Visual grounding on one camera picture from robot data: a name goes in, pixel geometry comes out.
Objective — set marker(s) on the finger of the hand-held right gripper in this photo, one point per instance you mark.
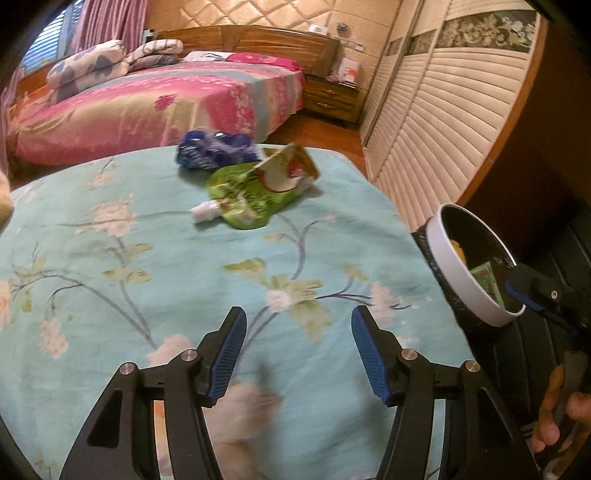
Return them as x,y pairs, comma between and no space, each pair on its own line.
521,295

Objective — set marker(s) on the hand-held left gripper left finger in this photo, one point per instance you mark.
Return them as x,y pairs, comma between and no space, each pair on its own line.
226,360

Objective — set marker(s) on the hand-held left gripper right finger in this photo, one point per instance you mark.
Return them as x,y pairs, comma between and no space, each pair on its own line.
369,355

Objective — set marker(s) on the white trash bin black bag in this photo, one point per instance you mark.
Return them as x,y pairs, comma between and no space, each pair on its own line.
457,281

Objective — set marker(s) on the person's right hand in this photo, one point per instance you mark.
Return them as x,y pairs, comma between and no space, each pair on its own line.
547,415

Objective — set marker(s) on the black slatted chair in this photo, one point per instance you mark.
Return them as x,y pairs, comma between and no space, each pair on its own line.
531,369

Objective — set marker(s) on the teal floral tablecloth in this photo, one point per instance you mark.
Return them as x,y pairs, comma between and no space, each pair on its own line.
92,277

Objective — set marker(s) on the green spout pouch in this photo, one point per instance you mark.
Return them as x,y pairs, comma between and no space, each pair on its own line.
249,198

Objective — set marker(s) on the louvred sliding door wardrobe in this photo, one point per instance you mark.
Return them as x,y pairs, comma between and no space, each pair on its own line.
438,106

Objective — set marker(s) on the blue plastic wrapper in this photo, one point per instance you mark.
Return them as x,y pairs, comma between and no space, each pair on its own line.
217,150

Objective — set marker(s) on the wooden nightstand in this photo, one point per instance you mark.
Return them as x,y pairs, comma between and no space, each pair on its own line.
330,99

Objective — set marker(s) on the bed with pink floral sheet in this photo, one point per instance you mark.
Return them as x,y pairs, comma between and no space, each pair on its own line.
138,110

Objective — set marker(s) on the beige plush toy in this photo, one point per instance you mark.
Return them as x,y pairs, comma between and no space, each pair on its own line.
4,198

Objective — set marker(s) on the white red box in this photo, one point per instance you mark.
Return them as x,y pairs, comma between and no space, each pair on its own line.
345,71

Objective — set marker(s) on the pink pillow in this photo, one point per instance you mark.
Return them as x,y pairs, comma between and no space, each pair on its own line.
265,61

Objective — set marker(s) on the white pillow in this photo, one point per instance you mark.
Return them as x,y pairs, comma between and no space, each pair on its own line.
205,56

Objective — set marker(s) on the folded quilt dark leaf print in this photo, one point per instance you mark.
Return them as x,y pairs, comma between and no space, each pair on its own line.
154,53

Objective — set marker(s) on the wooden headboard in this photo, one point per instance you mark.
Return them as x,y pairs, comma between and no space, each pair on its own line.
277,44

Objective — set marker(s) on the folded quilt blue heart print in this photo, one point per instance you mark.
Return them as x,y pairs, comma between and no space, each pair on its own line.
87,69

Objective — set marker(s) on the small dark object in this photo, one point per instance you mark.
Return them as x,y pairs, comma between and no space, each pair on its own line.
342,27

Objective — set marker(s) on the small white box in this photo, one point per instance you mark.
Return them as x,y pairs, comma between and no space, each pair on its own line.
318,30

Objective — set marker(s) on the pink striped curtain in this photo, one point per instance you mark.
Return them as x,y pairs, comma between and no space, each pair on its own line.
108,23

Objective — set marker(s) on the window blinds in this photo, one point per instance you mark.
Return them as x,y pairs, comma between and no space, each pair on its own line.
51,41

